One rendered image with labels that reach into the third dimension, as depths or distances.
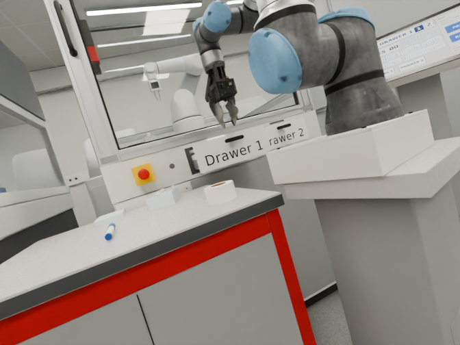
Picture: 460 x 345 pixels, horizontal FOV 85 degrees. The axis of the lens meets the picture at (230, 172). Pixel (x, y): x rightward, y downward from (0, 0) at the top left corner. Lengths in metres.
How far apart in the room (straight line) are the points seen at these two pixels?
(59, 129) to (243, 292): 4.27
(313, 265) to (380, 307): 0.76
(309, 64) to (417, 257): 0.39
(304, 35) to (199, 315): 0.53
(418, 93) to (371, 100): 0.91
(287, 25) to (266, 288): 0.49
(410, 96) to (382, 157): 1.01
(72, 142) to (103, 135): 3.47
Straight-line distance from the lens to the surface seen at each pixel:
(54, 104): 4.69
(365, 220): 0.57
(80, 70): 1.13
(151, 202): 0.81
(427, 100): 1.48
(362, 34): 0.60
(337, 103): 0.58
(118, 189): 1.05
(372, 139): 0.46
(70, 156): 4.52
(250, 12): 0.90
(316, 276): 1.42
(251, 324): 0.58
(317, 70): 0.52
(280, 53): 0.47
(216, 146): 0.92
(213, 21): 0.84
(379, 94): 0.57
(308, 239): 1.34
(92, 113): 1.08
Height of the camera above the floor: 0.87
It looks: 5 degrees down
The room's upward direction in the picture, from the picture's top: 16 degrees counter-clockwise
